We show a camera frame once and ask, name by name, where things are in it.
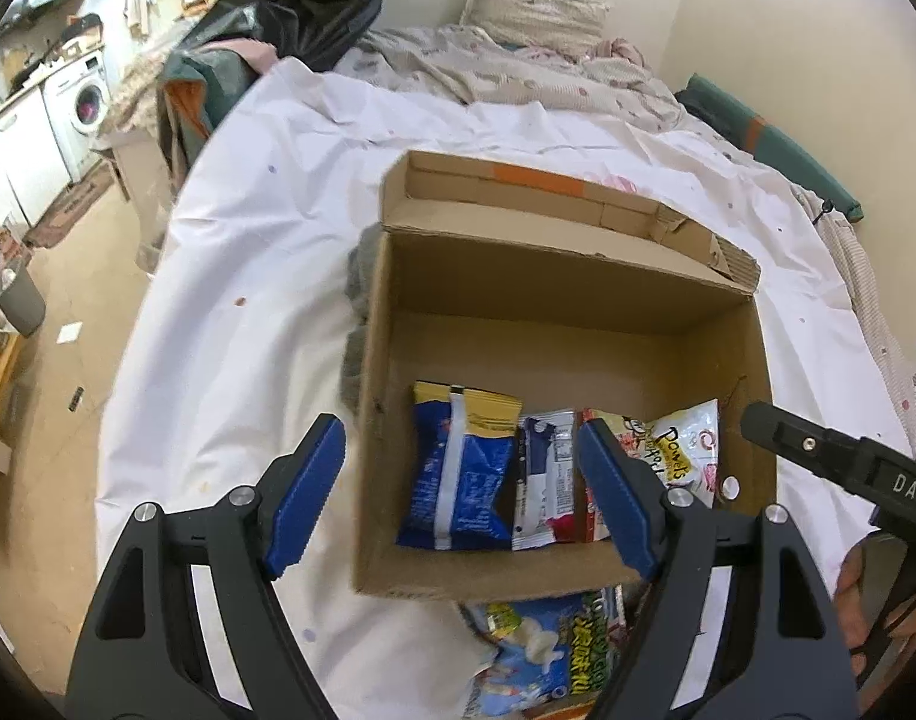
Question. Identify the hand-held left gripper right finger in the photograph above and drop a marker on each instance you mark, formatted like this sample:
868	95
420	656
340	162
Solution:
615	495

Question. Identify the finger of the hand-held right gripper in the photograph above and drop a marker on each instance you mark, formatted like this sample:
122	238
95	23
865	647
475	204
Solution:
795	439

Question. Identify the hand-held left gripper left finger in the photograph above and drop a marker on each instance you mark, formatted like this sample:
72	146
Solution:
308	495

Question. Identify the brown cardboard box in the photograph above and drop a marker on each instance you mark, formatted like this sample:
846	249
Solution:
540	285

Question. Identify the person's right hand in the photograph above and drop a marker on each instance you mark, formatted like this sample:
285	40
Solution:
851	600

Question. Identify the red snack packet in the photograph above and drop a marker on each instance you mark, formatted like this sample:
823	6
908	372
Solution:
574	523

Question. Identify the white dark blue snack packet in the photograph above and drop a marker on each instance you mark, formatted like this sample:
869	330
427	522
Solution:
548	480

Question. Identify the white yellow print snack packet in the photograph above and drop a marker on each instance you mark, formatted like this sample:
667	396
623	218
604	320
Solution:
683	457

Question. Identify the grey cloth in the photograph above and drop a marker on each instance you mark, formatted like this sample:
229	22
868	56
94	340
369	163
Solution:
356	360

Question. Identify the blue yellow snack packet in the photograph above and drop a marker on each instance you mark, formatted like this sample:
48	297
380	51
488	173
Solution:
465	487

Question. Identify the light blue snack packet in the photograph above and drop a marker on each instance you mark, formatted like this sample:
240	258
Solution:
533	652

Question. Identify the small black object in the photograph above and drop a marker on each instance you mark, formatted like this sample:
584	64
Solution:
74	399

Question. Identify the white paper sheet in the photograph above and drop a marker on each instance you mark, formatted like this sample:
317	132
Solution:
69	333

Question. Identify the green orange mattress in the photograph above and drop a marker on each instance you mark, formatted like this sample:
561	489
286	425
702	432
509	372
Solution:
772	142

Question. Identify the grey bin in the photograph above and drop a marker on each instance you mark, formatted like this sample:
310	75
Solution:
23	304

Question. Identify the patterned rug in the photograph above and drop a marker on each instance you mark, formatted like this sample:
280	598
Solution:
68	202

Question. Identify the green orange cloth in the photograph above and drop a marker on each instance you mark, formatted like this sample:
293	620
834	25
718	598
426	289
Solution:
184	90

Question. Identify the white cabinet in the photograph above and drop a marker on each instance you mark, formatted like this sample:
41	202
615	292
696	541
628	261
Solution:
23	157

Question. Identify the white washing machine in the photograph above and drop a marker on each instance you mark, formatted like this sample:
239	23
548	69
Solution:
79	112

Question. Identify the floral duvet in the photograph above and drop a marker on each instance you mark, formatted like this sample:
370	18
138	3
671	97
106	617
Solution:
465	64

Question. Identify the beige striped pillow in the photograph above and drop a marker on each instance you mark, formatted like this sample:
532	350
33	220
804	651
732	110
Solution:
533	11

